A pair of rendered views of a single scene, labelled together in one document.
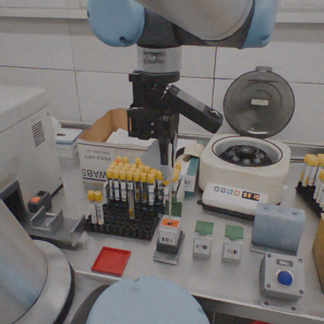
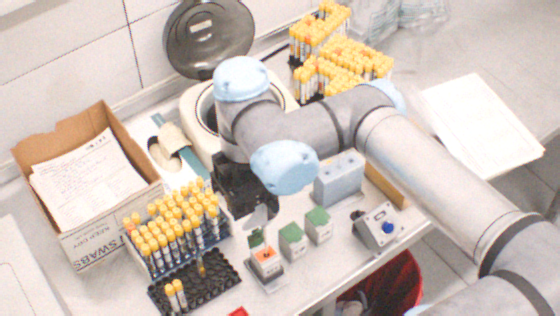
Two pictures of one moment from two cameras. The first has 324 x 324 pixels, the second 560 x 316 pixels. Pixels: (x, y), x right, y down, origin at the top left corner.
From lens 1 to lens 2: 0.76 m
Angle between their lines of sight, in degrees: 42
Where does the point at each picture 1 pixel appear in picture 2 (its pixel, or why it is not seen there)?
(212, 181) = not seen: hidden behind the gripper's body
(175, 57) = not seen: hidden behind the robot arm
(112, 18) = (299, 179)
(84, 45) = not seen: outside the picture
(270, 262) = (371, 223)
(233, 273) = (336, 249)
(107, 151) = (103, 222)
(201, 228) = (292, 236)
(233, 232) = (318, 217)
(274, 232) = (342, 188)
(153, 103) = (248, 177)
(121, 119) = (29, 152)
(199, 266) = (307, 268)
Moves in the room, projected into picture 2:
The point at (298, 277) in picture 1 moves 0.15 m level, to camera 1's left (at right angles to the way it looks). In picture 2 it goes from (394, 219) to (349, 269)
